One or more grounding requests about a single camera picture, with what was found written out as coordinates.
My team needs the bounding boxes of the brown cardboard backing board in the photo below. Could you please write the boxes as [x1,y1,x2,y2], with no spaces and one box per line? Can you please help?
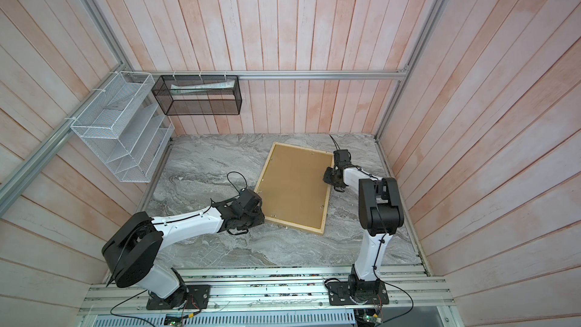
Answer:
[257,144,333,232]

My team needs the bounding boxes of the light wooden picture frame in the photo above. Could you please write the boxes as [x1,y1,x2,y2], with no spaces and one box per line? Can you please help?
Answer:
[253,141,337,236]

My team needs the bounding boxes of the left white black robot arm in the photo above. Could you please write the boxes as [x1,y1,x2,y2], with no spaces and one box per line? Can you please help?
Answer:
[101,201,265,305]

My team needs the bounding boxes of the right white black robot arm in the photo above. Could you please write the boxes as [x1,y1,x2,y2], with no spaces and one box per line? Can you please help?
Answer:
[323,166,405,303]

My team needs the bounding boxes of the aluminium slotted base rails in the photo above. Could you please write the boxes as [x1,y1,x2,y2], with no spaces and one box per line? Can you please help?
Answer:
[76,264,462,326]

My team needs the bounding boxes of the paper sheet inside black basket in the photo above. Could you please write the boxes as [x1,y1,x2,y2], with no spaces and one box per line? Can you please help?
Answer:
[169,80,236,100]

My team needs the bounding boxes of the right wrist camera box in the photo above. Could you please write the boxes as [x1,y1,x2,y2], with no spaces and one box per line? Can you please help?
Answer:
[334,149,352,169]

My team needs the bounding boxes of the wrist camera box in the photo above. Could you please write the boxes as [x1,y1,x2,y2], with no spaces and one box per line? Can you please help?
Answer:
[237,189,262,212]
[334,149,352,169]

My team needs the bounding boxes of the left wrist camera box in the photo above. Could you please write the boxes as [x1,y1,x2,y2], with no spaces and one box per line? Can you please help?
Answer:
[237,189,262,212]

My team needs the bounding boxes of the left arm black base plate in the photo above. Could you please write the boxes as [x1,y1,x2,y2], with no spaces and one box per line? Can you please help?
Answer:
[146,285,211,310]

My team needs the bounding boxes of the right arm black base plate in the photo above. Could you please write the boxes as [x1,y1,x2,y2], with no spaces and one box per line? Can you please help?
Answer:
[324,278,390,306]

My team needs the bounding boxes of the black wire mesh basket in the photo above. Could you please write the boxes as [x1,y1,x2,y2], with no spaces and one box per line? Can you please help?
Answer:
[152,74,243,116]

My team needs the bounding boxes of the white wire mesh shelf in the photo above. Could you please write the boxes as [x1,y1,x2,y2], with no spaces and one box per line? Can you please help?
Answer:
[71,71,174,183]

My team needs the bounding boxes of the aluminium wall rail frame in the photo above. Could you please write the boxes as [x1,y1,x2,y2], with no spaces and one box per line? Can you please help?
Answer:
[0,0,464,278]

